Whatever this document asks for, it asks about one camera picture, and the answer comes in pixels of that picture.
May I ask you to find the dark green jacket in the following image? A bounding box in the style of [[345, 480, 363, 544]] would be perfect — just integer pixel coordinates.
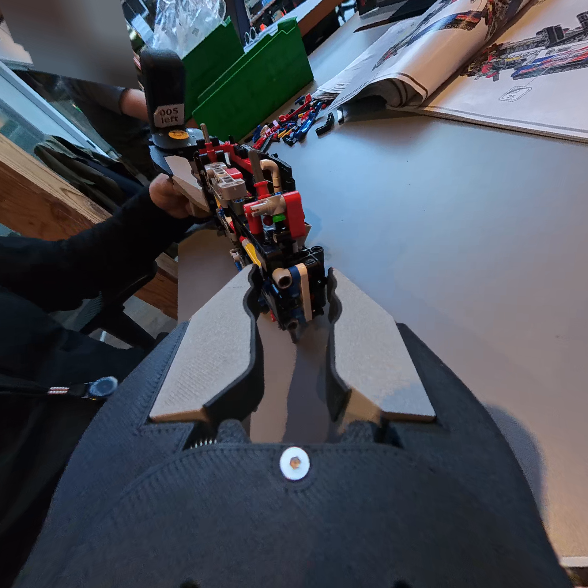
[[33, 137, 144, 204]]

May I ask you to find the person's left forearm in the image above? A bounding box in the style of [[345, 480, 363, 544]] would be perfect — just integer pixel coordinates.
[[0, 184, 199, 314]]

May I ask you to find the wooden bench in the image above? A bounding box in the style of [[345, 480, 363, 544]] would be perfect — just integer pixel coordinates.
[[0, 133, 180, 321]]

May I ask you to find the person's left hand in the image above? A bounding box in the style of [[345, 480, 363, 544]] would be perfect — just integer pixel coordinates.
[[148, 176, 204, 220]]

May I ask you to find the person's dark clothing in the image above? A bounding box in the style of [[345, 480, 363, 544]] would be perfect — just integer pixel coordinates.
[[0, 285, 152, 575]]

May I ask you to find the black office chair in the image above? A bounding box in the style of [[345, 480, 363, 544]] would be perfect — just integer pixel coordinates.
[[79, 275, 158, 351]]

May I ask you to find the clear plastic bag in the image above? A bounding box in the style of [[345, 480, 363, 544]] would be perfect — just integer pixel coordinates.
[[153, 0, 229, 54]]

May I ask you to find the pile of loose toy bricks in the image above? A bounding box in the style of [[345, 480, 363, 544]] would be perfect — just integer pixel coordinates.
[[250, 93, 339, 149]]

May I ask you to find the open instruction booklet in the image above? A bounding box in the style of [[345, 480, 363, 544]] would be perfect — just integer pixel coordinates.
[[311, 0, 537, 112]]

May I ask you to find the light grey desk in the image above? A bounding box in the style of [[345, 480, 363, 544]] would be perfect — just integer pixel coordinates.
[[177, 0, 588, 560]]

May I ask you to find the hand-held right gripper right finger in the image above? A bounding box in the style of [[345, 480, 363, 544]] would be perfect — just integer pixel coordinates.
[[326, 268, 437, 422]]

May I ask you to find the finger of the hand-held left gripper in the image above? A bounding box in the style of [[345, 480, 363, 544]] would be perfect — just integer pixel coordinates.
[[163, 153, 214, 217]]

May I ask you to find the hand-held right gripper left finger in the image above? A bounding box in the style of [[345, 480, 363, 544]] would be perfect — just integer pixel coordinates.
[[148, 265, 264, 420]]

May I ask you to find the green plastic bin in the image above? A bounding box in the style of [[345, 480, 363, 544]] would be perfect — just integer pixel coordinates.
[[192, 17, 315, 144], [182, 18, 245, 109]]

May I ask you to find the dark badge reel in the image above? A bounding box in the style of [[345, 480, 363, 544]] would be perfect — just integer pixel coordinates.
[[46, 376, 120, 400]]

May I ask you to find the toy brick vehicle chassis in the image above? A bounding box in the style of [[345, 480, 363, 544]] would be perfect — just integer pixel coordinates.
[[195, 122, 329, 344]]

